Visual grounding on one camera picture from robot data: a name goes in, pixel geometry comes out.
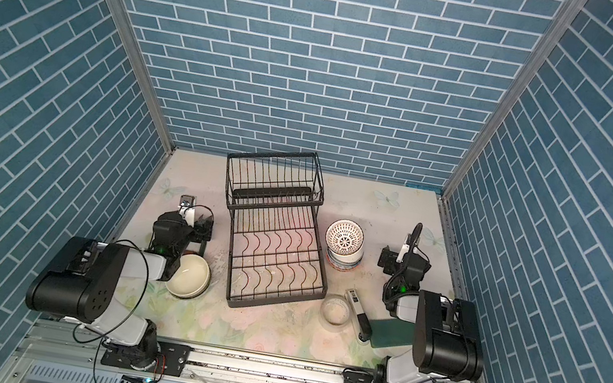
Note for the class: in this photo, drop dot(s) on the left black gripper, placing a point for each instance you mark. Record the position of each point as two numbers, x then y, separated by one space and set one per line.
199 231

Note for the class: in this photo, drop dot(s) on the green sponge pad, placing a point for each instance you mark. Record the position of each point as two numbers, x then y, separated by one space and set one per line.
391 333

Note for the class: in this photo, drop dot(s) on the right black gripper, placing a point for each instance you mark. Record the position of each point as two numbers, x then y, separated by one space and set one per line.
408 258

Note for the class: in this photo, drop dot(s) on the cream ceramic bowl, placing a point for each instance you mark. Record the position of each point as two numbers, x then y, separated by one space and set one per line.
191 279

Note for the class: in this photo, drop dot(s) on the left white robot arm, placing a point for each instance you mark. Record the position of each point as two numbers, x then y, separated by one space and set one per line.
81 280

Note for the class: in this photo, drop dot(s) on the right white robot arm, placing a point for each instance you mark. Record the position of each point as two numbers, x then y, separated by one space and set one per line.
445 338

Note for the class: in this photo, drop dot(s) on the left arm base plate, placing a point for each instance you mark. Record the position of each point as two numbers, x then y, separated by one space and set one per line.
161 358

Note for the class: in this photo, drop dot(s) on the black wire dish rack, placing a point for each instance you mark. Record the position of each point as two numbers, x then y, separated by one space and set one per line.
275 255

